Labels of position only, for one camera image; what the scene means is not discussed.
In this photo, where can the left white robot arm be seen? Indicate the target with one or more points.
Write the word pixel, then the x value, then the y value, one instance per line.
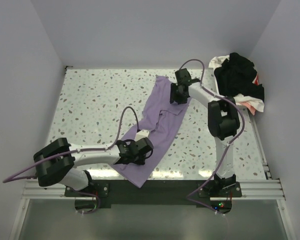
pixel 57 162

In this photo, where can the white laundry basket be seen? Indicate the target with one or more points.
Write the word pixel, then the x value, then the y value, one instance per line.
pixel 222 83

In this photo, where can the purple t shirt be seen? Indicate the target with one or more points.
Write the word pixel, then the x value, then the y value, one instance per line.
pixel 163 121

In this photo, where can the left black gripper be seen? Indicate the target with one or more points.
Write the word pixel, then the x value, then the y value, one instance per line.
pixel 140 161

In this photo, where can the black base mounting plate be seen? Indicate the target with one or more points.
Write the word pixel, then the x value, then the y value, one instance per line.
pixel 156 192

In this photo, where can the white pink t shirt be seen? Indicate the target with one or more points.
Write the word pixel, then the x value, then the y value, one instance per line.
pixel 243 102

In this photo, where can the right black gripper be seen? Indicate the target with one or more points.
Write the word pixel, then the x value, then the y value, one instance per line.
pixel 173 97

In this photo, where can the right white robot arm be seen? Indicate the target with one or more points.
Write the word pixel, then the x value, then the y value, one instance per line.
pixel 222 121

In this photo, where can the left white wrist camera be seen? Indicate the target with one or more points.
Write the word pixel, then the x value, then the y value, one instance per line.
pixel 141 134

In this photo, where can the aluminium frame rail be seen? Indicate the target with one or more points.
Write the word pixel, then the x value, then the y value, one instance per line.
pixel 250 189

